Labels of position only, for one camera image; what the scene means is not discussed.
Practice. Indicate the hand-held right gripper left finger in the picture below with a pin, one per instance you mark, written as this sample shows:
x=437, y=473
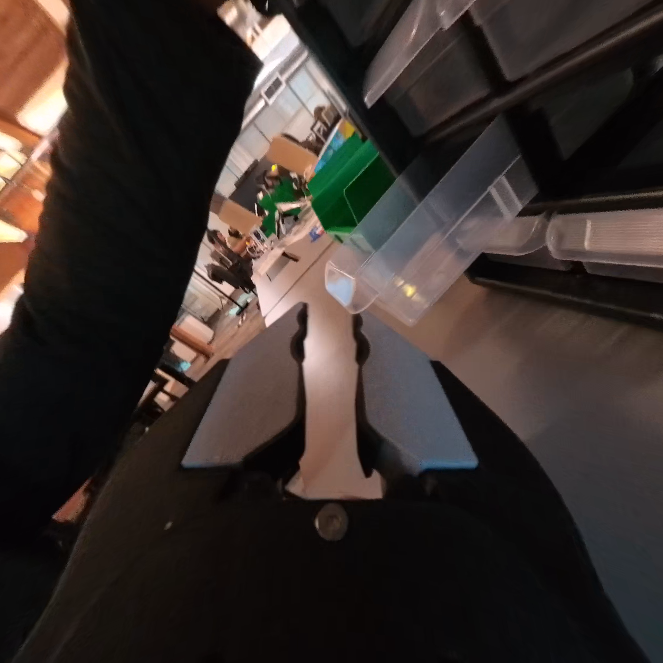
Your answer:
x=243, y=414

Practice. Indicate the green plastic bin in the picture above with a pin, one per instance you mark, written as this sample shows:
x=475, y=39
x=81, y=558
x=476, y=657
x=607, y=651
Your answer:
x=329, y=189
x=369, y=202

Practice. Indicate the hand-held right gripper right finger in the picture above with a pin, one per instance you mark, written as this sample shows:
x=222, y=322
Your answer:
x=414, y=414

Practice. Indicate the black drawer cabinet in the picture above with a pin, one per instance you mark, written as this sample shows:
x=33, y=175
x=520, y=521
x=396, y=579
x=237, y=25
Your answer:
x=544, y=295

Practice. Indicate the cardboard box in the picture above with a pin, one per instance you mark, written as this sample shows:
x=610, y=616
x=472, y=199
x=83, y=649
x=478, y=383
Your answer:
x=287, y=153

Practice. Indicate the clear plastic drawer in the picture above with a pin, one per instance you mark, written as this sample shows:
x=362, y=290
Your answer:
x=611, y=241
x=513, y=241
x=435, y=228
x=559, y=36
x=440, y=83

